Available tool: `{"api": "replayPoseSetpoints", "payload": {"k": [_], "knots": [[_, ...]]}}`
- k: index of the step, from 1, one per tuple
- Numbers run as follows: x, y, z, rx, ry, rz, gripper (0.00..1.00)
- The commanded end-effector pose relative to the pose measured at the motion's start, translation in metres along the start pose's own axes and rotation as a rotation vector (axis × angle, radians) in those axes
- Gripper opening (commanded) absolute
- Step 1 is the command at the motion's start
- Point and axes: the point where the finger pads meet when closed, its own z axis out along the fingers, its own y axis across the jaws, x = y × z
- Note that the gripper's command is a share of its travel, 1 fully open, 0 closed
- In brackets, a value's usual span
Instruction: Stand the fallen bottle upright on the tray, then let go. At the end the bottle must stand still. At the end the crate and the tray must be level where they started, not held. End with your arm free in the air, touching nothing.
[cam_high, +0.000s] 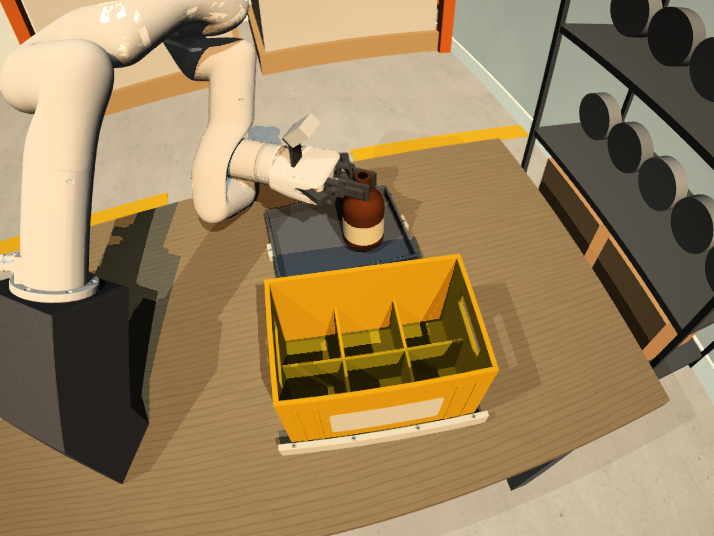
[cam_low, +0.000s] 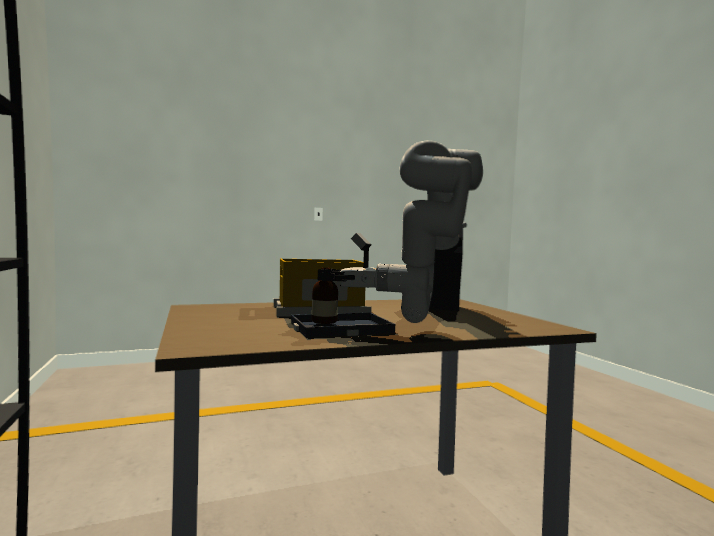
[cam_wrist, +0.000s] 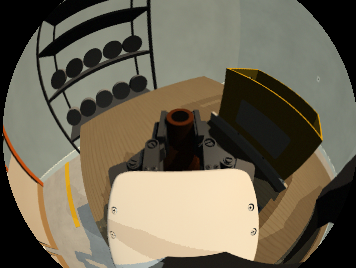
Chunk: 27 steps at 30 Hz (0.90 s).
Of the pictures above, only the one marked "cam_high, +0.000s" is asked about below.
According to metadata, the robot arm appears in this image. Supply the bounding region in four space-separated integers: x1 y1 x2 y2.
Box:
0 0 280 303

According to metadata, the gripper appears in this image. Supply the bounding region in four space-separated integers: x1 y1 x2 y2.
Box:
268 145 377 205

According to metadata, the orange divided crate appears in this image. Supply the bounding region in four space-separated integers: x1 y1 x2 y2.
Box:
264 254 499 443

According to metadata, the brown bottle with cream label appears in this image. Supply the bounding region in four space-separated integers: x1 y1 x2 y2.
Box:
342 171 385 251

